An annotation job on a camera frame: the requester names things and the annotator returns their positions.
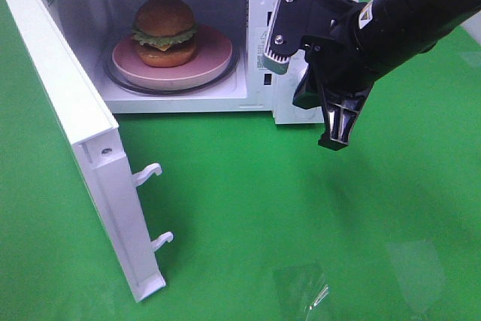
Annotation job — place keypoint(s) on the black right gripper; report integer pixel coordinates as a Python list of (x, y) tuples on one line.
[(338, 77)]

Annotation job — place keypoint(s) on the pink round plate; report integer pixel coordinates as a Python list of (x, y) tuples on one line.
[(208, 38)]

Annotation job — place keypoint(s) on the burger with lettuce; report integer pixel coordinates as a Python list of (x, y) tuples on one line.
[(164, 33)]

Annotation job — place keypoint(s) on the white microwave door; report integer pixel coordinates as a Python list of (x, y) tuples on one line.
[(92, 132)]

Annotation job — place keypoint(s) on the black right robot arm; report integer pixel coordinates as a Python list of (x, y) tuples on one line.
[(393, 31)]

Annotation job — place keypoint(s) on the white microwave oven body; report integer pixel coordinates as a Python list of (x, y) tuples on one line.
[(71, 42)]

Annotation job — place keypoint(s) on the glass microwave turntable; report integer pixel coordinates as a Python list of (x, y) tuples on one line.
[(126, 70)]

